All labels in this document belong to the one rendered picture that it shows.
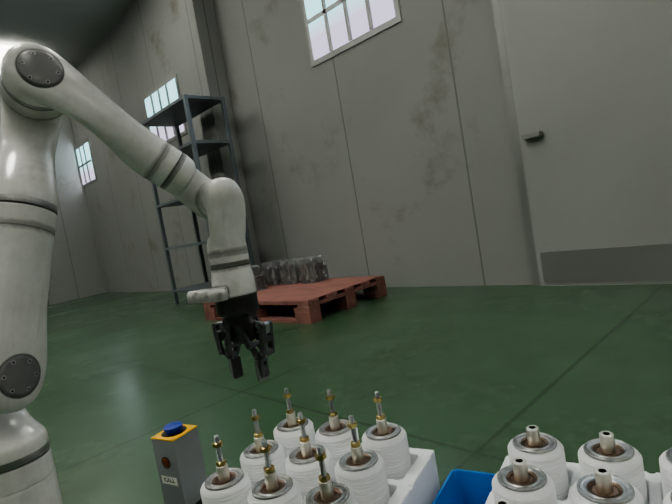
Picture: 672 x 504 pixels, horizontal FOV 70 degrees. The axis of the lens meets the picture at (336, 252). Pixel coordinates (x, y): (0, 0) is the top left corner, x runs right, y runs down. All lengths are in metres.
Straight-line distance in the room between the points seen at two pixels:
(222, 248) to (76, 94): 0.31
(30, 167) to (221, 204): 0.27
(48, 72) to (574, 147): 3.12
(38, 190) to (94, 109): 0.15
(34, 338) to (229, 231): 0.32
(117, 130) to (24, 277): 0.25
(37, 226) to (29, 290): 0.09
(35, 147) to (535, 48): 3.23
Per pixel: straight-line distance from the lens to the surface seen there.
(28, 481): 0.79
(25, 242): 0.76
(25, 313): 0.75
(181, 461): 1.16
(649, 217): 3.43
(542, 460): 0.97
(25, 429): 0.80
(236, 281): 0.85
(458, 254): 4.02
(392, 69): 4.35
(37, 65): 0.84
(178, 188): 0.85
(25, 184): 0.79
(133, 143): 0.83
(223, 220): 0.84
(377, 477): 0.98
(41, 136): 0.87
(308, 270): 4.37
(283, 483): 0.99
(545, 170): 3.59
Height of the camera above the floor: 0.71
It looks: 4 degrees down
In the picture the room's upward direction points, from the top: 10 degrees counter-clockwise
